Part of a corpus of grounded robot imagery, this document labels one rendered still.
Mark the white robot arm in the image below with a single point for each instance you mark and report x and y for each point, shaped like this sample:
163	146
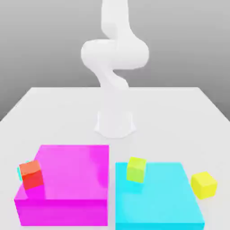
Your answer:
115	53

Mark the small lime green cube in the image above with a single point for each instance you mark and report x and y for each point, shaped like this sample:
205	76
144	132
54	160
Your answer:
136	170

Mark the small red cube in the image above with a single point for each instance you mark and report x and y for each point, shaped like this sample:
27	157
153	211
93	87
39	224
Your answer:
32	177

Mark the small cyan cube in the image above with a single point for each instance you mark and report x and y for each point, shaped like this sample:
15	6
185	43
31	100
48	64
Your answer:
19	172

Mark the small yellow cube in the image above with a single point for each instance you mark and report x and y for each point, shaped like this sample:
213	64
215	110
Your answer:
204	185

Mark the large magenta box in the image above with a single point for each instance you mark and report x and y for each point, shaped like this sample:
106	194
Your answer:
71	179

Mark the large cyan box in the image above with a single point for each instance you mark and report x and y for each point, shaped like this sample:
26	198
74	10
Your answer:
158	197

